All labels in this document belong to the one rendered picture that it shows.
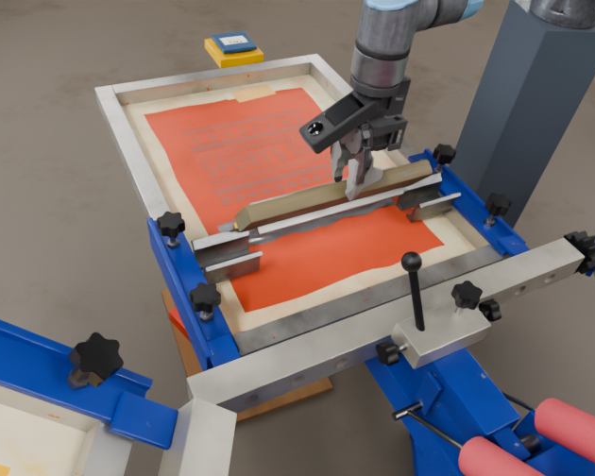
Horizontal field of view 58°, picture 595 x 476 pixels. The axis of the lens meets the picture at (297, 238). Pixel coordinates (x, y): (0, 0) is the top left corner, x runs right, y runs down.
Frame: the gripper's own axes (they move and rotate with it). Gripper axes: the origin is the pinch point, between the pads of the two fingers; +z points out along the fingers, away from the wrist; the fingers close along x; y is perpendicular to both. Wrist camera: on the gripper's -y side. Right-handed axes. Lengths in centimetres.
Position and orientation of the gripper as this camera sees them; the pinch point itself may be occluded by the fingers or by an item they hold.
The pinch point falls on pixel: (341, 187)
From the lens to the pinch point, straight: 89.9
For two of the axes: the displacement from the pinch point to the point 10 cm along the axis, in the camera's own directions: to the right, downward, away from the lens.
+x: -4.5, -6.7, 6.0
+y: 8.9, -2.6, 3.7
